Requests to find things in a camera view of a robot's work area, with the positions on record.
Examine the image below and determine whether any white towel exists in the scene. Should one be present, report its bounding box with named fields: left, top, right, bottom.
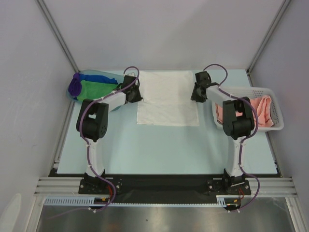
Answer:
left=137, top=71, right=199, bottom=127

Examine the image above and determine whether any pink striped towel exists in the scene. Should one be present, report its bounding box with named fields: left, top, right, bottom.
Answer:
left=215, top=95, right=274, bottom=128

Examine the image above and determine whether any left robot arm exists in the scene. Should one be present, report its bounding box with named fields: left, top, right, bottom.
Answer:
left=76, top=72, right=142, bottom=194

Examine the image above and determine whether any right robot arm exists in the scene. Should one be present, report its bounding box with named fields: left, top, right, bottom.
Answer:
left=191, top=71, right=256, bottom=194

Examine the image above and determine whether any translucent blue towel tray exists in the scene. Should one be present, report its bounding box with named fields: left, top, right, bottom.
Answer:
left=66, top=70, right=126, bottom=111

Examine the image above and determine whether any blue towel in tray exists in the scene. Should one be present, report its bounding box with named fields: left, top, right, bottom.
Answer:
left=79, top=74, right=118, bottom=85

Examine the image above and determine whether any green towel in tray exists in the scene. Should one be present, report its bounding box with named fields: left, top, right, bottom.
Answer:
left=73, top=80, right=118, bottom=102

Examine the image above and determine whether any white perforated plastic basket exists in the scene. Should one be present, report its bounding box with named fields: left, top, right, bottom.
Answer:
left=206, top=86, right=284, bottom=132

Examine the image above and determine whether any purple towel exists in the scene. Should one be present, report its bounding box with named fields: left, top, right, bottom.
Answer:
left=68, top=72, right=82, bottom=97

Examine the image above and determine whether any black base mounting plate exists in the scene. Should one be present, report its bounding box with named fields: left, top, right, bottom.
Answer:
left=49, top=171, right=282, bottom=204

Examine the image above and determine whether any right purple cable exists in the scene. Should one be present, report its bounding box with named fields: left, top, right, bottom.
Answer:
left=204, top=63, right=261, bottom=213

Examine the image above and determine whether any slotted white cable duct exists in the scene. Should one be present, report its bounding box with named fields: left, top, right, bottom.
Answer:
left=44, top=196, right=226, bottom=207

